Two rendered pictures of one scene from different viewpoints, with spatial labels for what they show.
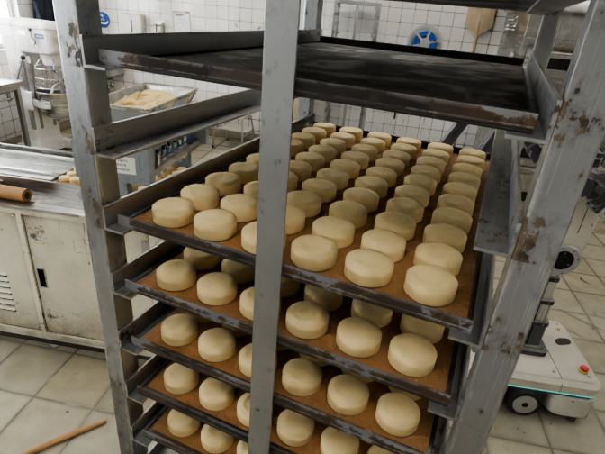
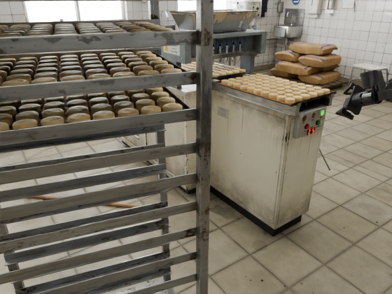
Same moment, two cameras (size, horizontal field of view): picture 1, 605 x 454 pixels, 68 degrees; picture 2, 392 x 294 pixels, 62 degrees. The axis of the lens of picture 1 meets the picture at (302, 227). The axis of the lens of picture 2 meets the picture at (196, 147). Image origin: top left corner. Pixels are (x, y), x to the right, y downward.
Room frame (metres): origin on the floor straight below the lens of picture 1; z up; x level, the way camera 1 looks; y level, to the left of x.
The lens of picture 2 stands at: (0.36, -0.95, 1.40)
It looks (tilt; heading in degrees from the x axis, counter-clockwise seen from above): 25 degrees down; 48
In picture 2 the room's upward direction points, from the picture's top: straight up
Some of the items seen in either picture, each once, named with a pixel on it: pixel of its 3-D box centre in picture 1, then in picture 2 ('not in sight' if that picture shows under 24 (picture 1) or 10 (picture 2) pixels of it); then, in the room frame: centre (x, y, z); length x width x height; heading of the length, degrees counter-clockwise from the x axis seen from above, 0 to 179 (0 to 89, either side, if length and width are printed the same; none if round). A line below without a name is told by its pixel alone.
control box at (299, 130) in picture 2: not in sight; (310, 122); (1.98, -0.10, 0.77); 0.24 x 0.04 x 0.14; 174
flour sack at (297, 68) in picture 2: not in sight; (297, 67); (5.40, 2.06, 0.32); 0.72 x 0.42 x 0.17; 86
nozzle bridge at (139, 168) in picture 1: (151, 158); (213, 56); (2.08, 0.76, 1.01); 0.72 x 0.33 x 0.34; 174
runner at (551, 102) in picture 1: (524, 75); not in sight; (0.61, -0.27, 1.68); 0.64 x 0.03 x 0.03; 159
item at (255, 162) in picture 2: not in sight; (258, 151); (2.02, 0.26, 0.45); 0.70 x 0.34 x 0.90; 84
